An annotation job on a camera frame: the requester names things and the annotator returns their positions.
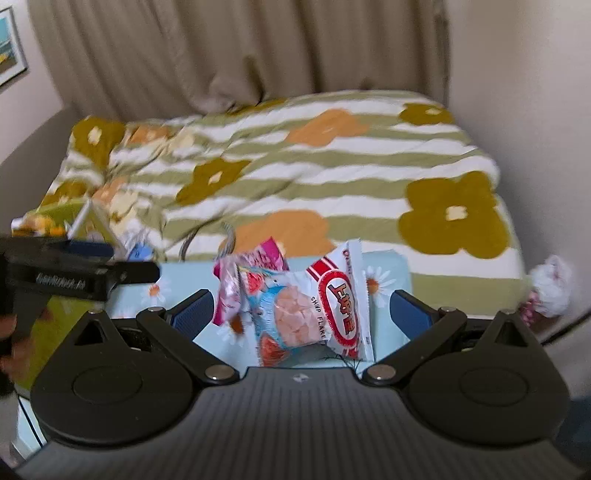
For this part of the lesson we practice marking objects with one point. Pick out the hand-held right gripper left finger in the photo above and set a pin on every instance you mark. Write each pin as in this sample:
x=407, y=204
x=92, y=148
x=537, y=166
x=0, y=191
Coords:
x=195, y=310

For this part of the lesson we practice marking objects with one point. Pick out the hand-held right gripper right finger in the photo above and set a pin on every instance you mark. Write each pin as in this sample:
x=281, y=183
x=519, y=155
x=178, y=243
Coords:
x=408, y=314

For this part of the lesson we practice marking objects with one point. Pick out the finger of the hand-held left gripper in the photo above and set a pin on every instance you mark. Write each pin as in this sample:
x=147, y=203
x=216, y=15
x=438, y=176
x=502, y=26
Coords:
x=138, y=272
x=92, y=248

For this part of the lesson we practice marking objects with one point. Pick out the white and blue chip bag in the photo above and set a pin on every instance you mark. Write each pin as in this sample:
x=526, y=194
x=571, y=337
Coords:
x=141, y=251

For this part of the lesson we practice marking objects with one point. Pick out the pink snack packet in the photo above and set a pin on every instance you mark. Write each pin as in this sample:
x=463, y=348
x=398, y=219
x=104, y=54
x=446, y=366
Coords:
x=231, y=286

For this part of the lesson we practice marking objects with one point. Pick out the red white shrimp chip packet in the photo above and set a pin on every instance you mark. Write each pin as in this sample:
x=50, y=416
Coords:
x=318, y=314

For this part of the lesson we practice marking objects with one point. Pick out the person's left hand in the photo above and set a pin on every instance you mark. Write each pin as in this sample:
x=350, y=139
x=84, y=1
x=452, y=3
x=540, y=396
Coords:
x=18, y=364

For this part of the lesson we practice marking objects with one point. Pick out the light blue daisy cloth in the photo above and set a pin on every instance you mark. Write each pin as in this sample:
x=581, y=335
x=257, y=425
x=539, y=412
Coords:
x=194, y=277

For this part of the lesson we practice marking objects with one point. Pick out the grey bed headboard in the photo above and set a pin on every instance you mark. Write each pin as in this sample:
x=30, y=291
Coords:
x=32, y=138

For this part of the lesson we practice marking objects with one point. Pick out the white plastic bag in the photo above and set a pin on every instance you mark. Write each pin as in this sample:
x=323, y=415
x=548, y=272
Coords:
x=551, y=286

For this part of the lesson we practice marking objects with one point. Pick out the floral striped blanket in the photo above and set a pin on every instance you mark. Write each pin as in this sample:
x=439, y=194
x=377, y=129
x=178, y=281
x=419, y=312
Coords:
x=323, y=184

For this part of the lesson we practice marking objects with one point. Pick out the beige curtain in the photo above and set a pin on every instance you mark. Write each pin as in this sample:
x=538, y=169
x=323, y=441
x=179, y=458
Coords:
x=231, y=46

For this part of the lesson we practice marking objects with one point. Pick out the framed wall picture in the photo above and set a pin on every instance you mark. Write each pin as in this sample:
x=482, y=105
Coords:
x=9, y=46

